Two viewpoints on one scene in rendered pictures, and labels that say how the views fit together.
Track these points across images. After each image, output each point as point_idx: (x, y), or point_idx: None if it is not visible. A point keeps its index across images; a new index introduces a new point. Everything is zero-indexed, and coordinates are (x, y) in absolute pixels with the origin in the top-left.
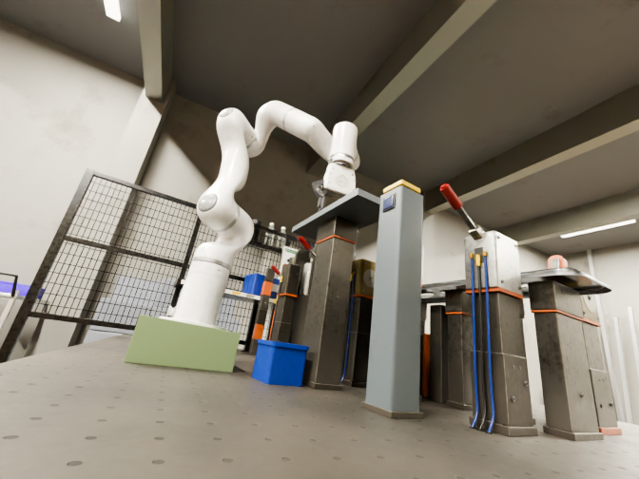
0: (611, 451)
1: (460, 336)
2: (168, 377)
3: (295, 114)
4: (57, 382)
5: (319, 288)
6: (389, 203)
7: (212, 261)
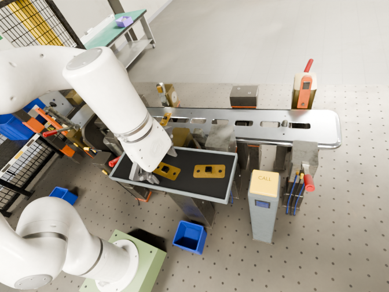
0: (319, 182)
1: (257, 154)
2: None
3: None
4: None
5: (187, 206)
6: (264, 207)
7: (96, 263)
